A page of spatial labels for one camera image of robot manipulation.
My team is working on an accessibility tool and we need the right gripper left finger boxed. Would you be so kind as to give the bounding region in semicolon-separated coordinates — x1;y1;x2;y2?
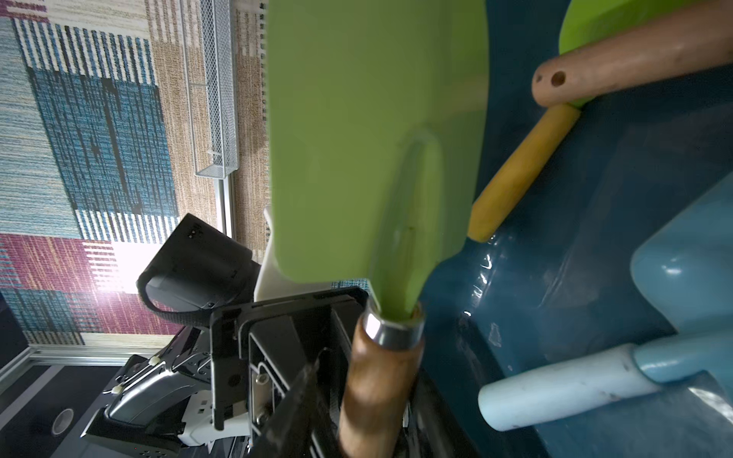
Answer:
247;362;343;457

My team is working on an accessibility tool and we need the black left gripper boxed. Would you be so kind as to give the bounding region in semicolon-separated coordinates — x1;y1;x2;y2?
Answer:
209;286;368;447

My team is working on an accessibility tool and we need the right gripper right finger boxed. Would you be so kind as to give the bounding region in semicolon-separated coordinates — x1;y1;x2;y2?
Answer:
408;371;479;458

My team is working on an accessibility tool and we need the green shovel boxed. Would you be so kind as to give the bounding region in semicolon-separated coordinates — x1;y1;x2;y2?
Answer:
532;1;732;107
265;1;489;457
468;104;581;242

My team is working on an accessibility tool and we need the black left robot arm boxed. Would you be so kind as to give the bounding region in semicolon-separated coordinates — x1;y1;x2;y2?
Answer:
82;215;368;457

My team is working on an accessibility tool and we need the light blue shovel white handle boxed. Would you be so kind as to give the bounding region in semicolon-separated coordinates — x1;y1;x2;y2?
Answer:
477;176;732;431

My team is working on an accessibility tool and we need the white mesh wall basket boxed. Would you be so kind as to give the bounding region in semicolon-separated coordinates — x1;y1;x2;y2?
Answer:
179;1;239;181

